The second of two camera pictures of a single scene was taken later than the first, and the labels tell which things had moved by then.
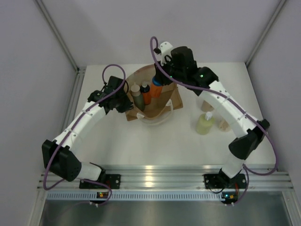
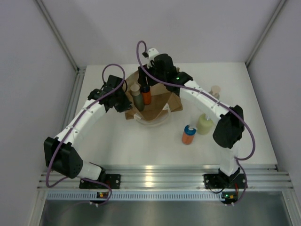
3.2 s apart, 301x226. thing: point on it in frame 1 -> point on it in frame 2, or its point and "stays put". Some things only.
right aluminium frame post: x=279 y=8 stays put
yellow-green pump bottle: x=204 y=123 stays put
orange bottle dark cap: x=145 y=88 stays put
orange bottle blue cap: x=156 y=88 -> x=188 y=135
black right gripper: x=160 y=77 -> x=141 y=76
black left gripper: x=127 y=105 stays put
